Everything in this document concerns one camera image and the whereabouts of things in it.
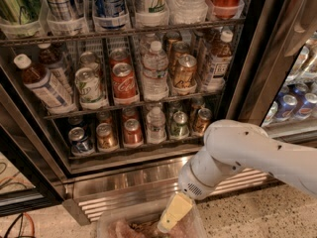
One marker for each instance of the small water bottle bottom shelf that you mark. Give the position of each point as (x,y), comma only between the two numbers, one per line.
(156,126)

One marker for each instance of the water bottle middle shelf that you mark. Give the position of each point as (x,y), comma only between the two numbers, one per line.
(155,72)

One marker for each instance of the gold can bottom shelf right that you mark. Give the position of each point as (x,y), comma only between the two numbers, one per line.
(202,120)

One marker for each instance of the orange can bottom shelf front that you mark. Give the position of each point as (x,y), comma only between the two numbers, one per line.
(106,139)

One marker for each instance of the fridge centre door frame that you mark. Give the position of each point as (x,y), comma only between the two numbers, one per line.
(273,33)

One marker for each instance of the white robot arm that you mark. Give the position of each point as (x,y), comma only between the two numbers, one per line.
(229,148)

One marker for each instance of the water bottle top shelf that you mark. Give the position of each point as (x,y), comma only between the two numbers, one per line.
(187,11)

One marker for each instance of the green can top shelf left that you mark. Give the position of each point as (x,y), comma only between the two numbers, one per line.
(20,12)

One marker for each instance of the tea bottle front left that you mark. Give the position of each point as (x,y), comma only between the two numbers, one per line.
(43,83)

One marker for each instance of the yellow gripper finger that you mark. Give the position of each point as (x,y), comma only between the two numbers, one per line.
(177,207)

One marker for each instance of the blue Pepsi can right fridge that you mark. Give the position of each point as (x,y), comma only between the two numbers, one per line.
(286,105)

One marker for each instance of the clear plastic bin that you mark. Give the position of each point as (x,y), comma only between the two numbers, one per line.
(143,218)

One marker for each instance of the red Coca-Cola can middle shelf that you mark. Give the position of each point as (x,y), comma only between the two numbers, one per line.
(123,79)

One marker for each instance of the blue white can top shelf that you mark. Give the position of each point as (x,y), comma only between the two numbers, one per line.
(111,12)

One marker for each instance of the blue can bottom shelf front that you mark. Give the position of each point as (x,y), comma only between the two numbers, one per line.
(81,145)

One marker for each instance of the gold can middle shelf front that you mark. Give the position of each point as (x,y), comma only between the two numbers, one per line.
(185,69)

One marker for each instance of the stainless fridge base grille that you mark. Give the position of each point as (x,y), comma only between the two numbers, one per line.
(109,182)

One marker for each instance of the tea bottle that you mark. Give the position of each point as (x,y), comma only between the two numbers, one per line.
(54,60)
(43,83)

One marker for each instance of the red can bottom shelf front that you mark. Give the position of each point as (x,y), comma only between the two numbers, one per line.
(133,135)

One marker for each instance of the open glass door left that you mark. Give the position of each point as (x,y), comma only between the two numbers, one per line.
(33,183)

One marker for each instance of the tea bottle right middle shelf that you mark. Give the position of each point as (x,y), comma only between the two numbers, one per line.
(218,59)

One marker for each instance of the gold can shelf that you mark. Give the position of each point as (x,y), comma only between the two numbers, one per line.
(202,120)
(185,69)

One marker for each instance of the green can bottom shelf front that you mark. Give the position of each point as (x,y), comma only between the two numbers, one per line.
(179,125)

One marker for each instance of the tea bottle rear left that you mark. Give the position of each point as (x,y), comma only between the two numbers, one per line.
(54,60)

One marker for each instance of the white green can middle shelf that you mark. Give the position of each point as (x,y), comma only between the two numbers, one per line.
(88,84)

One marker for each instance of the plaid can top shelf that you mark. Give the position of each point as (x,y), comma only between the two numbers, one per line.
(66,10)

